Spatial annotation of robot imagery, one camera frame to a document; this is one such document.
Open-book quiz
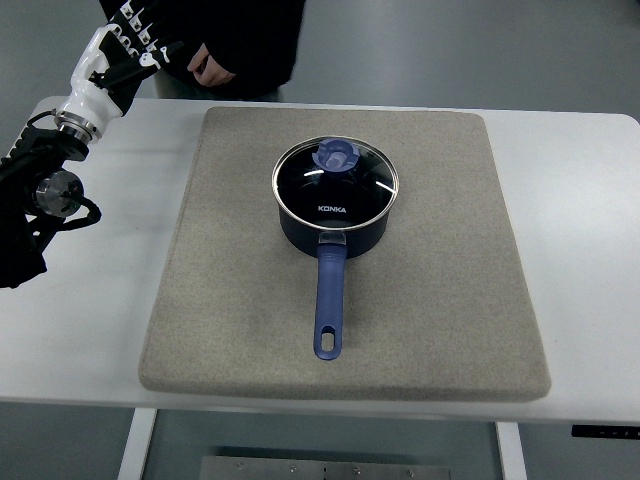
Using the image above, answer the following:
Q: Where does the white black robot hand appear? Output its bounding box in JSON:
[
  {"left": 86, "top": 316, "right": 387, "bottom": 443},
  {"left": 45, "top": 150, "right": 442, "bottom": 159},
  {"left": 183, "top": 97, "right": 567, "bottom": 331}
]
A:
[{"left": 54, "top": 1, "right": 183, "bottom": 144}]

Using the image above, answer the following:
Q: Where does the person's bare hand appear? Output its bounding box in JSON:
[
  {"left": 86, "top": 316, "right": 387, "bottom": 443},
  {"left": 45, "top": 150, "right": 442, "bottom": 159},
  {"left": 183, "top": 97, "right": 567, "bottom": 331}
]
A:
[{"left": 187, "top": 44, "right": 236, "bottom": 88}]

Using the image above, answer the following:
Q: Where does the glass pot lid blue knob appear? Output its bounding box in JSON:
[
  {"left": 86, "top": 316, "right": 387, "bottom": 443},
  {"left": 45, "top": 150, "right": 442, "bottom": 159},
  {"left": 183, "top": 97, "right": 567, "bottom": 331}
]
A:
[{"left": 272, "top": 136, "right": 398, "bottom": 230}]

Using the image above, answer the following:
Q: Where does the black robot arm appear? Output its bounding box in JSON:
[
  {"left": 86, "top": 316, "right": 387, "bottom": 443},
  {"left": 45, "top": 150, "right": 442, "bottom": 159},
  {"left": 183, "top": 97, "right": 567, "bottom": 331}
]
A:
[{"left": 1, "top": 110, "right": 102, "bottom": 288}]

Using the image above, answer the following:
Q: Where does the person in black clothes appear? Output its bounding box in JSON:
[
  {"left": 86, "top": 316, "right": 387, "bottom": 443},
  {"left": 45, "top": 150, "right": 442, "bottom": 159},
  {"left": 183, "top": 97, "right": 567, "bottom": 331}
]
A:
[{"left": 100, "top": 1, "right": 305, "bottom": 101}]

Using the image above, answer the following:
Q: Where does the dark blue saucepan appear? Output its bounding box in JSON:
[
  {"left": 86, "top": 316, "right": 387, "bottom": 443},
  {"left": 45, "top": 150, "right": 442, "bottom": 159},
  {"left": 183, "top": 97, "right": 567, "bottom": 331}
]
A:
[{"left": 278, "top": 204, "right": 392, "bottom": 361}]

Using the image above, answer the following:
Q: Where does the beige felt mat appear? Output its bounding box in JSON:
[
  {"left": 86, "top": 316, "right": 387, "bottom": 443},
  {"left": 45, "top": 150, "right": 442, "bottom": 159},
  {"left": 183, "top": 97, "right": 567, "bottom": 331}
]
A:
[{"left": 137, "top": 105, "right": 553, "bottom": 403}]

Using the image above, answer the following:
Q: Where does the white table leg left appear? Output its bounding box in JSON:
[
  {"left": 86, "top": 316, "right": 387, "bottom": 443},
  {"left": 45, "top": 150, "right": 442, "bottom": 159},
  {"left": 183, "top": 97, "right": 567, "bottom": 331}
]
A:
[{"left": 116, "top": 408, "right": 158, "bottom": 480}]

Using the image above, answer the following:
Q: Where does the white table leg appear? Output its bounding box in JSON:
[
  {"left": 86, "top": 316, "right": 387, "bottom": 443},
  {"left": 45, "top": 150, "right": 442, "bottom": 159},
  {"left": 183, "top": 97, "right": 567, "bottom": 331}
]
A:
[
  {"left": 116, "top": 408, "right": 158, "bottom": 480},
  {"left": 495, "top": 422, "right": 528, "bottom": 480}
]

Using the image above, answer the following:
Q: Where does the white table leg right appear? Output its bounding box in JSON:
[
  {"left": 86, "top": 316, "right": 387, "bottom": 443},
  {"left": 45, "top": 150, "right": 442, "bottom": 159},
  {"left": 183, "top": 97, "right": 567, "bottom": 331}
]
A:
[{"left": 495, "top": 422, "right": 528, "bottom": 480}]

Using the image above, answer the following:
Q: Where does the black table control panel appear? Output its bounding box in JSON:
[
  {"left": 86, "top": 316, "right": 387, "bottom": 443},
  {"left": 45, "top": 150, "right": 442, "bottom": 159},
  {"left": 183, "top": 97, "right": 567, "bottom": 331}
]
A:
[{"left": 571, "top": 424, "right": 640, "bottom": 440}]

